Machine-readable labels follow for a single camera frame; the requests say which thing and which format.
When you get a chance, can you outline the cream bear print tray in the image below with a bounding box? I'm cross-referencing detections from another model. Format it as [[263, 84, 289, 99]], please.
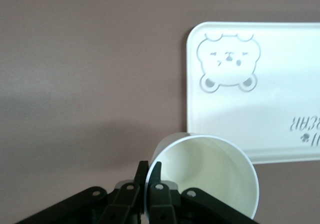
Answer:
[[186, 21, 320, 165]]

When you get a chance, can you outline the white plastic cup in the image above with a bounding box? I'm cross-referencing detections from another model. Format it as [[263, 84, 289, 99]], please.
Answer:
[[144, 131, 260, 221]]

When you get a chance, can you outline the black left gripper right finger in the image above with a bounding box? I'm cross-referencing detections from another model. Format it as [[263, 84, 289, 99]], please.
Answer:
[[146, 161, 262, 224]]

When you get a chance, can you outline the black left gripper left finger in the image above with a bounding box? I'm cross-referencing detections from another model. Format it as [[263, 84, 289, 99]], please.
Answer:
[[14, 160, 150, 224]]

